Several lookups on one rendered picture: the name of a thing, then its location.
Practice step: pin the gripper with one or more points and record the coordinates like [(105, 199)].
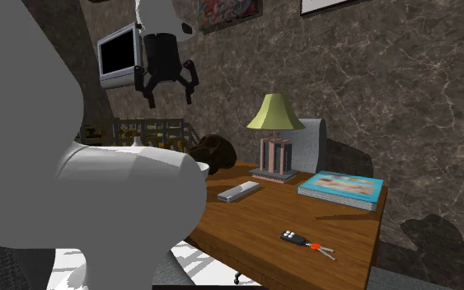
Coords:
[(162, 58)]

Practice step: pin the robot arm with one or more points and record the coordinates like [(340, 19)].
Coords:
[(30, 168)]

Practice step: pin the dark slatted rack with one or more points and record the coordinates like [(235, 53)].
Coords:
[(155, 130)]

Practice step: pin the dark brown bag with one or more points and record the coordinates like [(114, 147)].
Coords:
[(215, 154)]

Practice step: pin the white bowl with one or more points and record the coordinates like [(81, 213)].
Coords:
[(204, 170)]

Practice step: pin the green shade table lamp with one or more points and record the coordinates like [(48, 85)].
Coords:
[(275, 112)]

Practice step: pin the grey remote control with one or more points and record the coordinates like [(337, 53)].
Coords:
[(238, 191)]

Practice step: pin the grey upholstered chair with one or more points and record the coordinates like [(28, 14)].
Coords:
[(310, 148)]

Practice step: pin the wooden desk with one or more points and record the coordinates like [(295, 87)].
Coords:
[(263, 221)]

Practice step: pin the black key fob with keys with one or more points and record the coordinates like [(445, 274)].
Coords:
[(294, 238)]

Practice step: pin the teal hardcover book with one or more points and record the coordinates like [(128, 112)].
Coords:
[(342, 188)]

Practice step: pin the grey wall television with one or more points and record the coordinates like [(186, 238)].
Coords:
[(117, 56)]

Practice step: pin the colourful framed wall picture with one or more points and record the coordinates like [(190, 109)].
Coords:
[(227, 12)]

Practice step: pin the white framed wall picture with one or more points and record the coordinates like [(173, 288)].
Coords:
[(324, 5)]

